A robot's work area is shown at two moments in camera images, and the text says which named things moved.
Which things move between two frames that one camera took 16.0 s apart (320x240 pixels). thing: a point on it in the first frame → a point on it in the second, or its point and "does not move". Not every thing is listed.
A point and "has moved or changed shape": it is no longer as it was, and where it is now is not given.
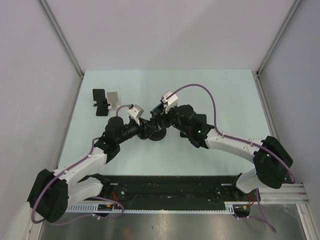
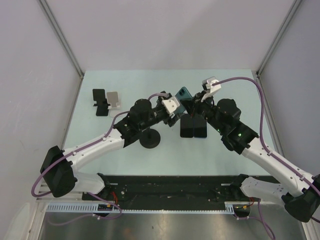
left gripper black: [145, 129] → [170, 121]
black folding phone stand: [99, 95] does not move
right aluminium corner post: [296, 5] does not move
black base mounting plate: [176, 190] does not move
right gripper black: [158, 119] → [196, 103]
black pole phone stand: [159, 135] → [149, 138]
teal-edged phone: [158, 110] has moved or changed shape
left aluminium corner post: [62, 37] does not move
